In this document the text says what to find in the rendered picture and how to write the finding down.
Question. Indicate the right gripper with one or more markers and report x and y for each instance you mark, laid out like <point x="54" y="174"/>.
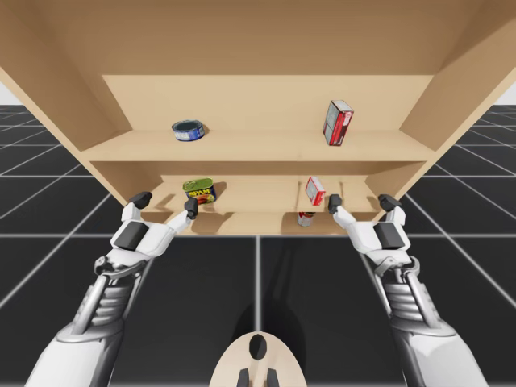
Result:
<point x="363" y="235"/>

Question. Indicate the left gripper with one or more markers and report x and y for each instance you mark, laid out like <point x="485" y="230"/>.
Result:
<point x="155" y="240"/>

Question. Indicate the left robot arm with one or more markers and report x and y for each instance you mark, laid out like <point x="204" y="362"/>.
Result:
<point x="72" y="350"/>

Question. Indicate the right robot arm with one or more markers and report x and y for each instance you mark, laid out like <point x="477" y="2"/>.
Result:
<point x="439" y="342"/>

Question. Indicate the green and blue rectangular can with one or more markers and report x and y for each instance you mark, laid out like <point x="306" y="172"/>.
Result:
<point x="199" y="191"/>

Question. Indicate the red and white can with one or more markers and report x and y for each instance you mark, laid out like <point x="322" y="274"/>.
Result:
<point x="305" y="219"/>

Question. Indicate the blue flat can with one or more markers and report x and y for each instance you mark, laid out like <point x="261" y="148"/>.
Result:
<point x="188" y="131"/>

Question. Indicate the pale wooden shelf unit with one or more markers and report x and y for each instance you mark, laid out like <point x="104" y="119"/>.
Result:
<point x="258" y="44"/>

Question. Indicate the red and white carton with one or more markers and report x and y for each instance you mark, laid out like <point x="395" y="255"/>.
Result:
<point x="314" y="191"/>

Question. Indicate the tan robot part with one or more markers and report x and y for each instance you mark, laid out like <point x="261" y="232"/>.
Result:
<point x="256" y="363"/>

